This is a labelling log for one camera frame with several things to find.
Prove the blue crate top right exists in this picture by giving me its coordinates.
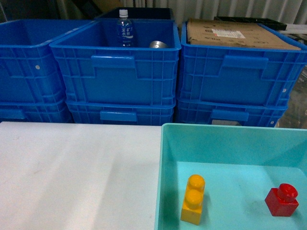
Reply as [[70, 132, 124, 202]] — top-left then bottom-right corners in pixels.
[[177, 23, 307, 107]]

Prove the blue crate bottom right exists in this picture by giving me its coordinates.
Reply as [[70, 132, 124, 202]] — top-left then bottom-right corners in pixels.
[[174, 99, 288, 127]]

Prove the clear water bottle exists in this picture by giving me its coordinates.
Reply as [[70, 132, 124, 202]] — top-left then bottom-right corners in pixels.
[[117, 9, 134, 47]]

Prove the silver metal can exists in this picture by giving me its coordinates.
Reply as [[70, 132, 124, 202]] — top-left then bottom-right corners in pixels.
[[149, 40, 168, 48]]

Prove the blue crate bottom left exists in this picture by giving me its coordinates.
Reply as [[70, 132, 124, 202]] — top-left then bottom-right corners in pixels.
[[0, 99, 73, 123]]

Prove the teal plastic tray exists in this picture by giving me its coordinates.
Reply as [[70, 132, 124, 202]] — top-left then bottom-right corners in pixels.
[[155, 123, 307, 230]]

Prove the brown cardboard box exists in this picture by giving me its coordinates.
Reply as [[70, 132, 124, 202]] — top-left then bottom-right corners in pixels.
[[187, 19, 301, 50]]

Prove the yellow two-stud toy block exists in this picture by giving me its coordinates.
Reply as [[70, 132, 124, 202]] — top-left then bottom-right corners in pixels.
[[180, 174, 205, 225]]

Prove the blue crate top left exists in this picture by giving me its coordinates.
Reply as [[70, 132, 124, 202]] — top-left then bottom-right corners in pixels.
[[0, 19, 90, 104]]

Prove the blue crate bottom middle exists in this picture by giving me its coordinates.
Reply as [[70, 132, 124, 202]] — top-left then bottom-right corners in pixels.
[[66, 100, 175, 126]]

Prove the blue crate top middle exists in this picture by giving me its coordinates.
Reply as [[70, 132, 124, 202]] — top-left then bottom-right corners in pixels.
[[50, 19, 181, 106]]

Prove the red toy block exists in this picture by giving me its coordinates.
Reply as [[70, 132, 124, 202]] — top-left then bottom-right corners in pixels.
[[265, 183, 299, 217]]

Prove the blue crate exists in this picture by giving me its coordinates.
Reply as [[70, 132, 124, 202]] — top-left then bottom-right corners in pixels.
[[174, 99, 288, 127], [66, 100, 175, 126], [0, 19, 90, 104], [50, 19, 181, 106], [177, 23, 307, 107], [0, 99, 73, 123]]

